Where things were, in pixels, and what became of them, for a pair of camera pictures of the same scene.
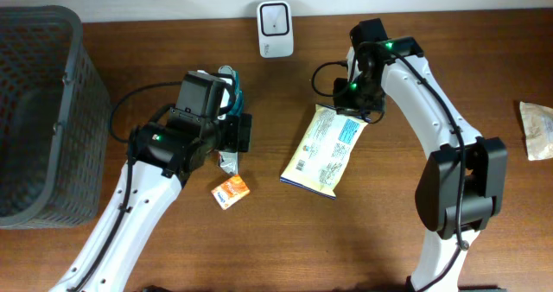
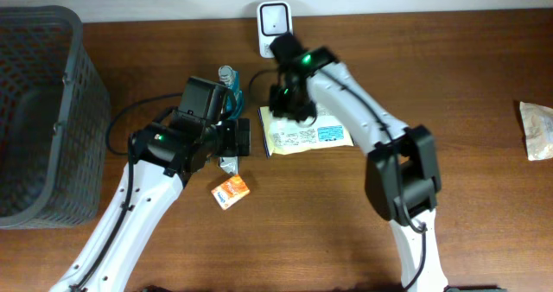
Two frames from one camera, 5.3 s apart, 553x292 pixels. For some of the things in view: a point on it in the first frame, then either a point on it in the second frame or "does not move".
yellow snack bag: (322, 154) to (285, 136)
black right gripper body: (358, 96) to (295, 108)
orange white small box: (230, 192) does not move
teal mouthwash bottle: (238, 108) does not move
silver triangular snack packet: (229, 161) does not move
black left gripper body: (228, 134) does not move
